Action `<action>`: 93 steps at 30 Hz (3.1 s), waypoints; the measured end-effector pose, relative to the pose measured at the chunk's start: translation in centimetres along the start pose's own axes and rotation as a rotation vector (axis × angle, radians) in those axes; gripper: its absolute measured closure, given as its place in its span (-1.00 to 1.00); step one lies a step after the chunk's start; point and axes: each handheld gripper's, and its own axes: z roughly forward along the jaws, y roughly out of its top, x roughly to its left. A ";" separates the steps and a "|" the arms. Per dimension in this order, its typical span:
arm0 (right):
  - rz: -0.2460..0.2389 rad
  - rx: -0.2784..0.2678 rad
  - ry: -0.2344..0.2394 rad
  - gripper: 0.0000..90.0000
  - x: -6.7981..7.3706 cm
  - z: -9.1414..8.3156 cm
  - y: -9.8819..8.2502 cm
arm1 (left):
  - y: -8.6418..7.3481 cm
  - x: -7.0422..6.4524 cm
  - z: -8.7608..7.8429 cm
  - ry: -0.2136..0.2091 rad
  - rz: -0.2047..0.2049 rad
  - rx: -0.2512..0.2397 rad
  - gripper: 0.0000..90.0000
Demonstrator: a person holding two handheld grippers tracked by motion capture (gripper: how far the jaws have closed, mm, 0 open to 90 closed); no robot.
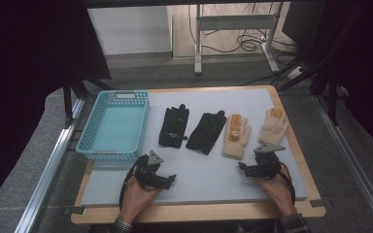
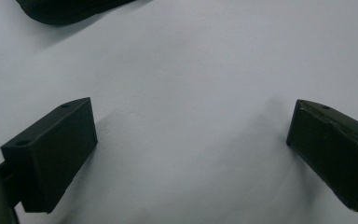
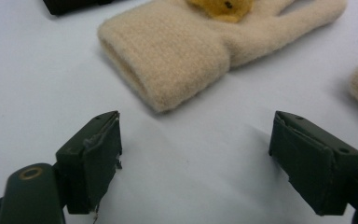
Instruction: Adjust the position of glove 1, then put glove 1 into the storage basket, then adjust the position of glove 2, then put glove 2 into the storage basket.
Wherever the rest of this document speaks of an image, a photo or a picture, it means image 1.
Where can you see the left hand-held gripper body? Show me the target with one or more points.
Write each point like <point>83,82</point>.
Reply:
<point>147,170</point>

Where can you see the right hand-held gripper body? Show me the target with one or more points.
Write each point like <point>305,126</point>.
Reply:
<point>268,163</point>

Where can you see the beige and orange knit glove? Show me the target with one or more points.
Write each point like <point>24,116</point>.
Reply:
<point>272,130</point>
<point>238,146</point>

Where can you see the person's left hand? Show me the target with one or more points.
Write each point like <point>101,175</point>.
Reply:
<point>136,200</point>

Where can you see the person's right hand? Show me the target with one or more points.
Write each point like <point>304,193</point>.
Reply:
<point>280,194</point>

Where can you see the turquoise plastic basket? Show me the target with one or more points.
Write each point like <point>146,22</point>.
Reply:
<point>119,129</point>

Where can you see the black glove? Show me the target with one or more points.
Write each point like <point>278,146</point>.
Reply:
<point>205,133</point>
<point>173,126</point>

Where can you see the black stand legs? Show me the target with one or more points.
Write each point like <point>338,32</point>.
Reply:
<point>68,100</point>

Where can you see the black equipment stand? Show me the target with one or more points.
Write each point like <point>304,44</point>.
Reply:
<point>343,64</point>

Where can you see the white panel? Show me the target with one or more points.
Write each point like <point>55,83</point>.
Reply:
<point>129,30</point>

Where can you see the black curtain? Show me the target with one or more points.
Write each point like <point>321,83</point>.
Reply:
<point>22,81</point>

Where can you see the aluminium rail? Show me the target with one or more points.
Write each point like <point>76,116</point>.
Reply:
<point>48,165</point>
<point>353,161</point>

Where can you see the white metal desk frame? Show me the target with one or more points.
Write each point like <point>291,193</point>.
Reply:
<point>233,22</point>

